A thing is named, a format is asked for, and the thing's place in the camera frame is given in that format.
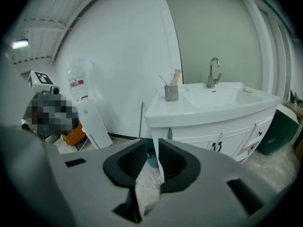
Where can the white head-worn camera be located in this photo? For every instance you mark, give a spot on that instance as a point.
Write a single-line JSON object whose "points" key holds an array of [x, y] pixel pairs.
{"points": [[40, 84]]}

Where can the dark green bin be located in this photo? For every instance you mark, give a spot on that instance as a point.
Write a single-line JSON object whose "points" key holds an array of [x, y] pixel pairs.
{"points": [[277, 136]]}

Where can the beige tube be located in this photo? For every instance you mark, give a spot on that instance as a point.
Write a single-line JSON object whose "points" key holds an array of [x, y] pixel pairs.
{"points": [[176, 77]]}

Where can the pale soap bar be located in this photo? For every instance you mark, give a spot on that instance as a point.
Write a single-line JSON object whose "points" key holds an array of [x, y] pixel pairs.
{"points": [[247, 89]]}

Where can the ceiling light fixture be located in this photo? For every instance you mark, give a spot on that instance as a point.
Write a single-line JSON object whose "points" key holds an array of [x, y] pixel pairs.
{"points": [[20, 43]]}

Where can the toothbrush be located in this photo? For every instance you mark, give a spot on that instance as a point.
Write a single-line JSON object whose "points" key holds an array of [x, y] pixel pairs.
{"points": [[163, 79]]}

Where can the white water dispenser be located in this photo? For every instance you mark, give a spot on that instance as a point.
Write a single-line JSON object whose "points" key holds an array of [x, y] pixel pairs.
{"points": [[94, 124]]}

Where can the person's head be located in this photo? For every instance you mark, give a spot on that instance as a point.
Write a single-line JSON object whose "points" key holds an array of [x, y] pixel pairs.
{"points": [[52, 117]]}

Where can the dark teal waste bin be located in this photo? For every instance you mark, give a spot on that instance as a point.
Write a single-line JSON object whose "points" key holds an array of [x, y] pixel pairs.
{"points": [[151, 155]]}

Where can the white oval board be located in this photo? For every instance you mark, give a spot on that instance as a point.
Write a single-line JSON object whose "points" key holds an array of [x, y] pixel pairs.
{"points": [[287, 113]]}

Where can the grey toothbrush cup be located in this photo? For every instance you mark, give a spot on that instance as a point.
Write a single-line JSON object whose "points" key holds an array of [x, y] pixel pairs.
{"points": [[171, 93]]}

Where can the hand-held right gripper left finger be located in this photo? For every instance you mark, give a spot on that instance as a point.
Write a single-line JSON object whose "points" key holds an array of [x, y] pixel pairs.
{"points": [[90, 181]]}

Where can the orange sofa chair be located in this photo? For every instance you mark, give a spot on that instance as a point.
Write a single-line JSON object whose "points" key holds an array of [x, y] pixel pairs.
{"points": [[73, 136]]}

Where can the chrome faucet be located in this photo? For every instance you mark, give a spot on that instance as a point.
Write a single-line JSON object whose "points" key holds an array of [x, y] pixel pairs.
{"points": [[211, 74]]}

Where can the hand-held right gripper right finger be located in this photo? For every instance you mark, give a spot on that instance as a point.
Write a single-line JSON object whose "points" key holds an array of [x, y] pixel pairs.
{"points": [[208, 174]]}

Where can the clear water bottle red label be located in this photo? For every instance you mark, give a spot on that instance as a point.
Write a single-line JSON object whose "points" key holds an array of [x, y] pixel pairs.
{"points": [[77, 79]]}

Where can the white sink cabinet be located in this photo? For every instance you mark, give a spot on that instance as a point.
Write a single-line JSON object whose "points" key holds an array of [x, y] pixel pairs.
{"points": [[213, 117]]}

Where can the person's white shirt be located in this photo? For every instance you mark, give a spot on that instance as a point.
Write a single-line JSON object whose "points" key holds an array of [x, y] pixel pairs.
{"points": [[21, 174]]}

